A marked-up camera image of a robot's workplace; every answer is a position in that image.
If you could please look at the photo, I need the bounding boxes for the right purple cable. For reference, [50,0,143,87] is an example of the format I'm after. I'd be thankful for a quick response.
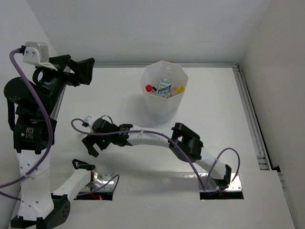
[71,118,241,193]

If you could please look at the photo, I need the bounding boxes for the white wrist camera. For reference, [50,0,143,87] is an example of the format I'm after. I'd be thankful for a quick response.
[82,115,97,128]
[23,42,57,71]

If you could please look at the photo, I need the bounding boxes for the black cap small bottle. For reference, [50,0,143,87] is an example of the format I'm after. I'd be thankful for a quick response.
[163,93,172,99]

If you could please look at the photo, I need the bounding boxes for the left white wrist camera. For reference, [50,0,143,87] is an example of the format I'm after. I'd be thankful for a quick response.
[23,42,57,71]

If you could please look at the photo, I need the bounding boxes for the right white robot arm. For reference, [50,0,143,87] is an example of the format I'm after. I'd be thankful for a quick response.
[82,116,232,189]

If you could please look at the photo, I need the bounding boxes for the red cap plastic bottle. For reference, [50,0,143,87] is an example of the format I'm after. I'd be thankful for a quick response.
[145,84,156,94]

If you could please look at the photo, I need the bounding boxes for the metal base plate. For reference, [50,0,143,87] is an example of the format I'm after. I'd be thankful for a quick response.
[81,172,115,192]
[198,172,242,193]

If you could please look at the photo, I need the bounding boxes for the light blue label bottle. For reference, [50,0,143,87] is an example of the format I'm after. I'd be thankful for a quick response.
[156,75,172,95]

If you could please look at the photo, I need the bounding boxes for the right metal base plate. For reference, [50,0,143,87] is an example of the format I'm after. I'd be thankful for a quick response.
[198,172,242,193]

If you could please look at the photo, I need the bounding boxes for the white octagonal plastic bin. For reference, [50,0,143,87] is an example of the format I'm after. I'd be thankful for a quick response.
[140,61,188,123]

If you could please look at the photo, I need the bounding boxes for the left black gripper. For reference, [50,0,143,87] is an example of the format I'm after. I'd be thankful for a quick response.
[37,54,93,114]

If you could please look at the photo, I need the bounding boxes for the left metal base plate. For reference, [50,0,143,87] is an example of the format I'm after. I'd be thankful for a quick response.
[81,172,115,192]

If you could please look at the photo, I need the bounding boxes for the purple cable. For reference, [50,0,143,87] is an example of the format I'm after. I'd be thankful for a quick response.
[0,49,120,201]
[71,118,241,193]

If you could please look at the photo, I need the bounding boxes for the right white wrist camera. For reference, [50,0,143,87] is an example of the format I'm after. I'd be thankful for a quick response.
[82,115,97,128]

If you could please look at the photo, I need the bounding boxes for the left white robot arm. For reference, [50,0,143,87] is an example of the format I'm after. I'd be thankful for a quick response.
[4,55,95,229]

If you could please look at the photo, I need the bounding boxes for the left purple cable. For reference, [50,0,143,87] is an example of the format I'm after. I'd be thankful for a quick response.
[0,49,120,201]

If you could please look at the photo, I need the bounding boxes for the yellow cap small bottle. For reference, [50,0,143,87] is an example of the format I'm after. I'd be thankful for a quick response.
[170,86,185,96]

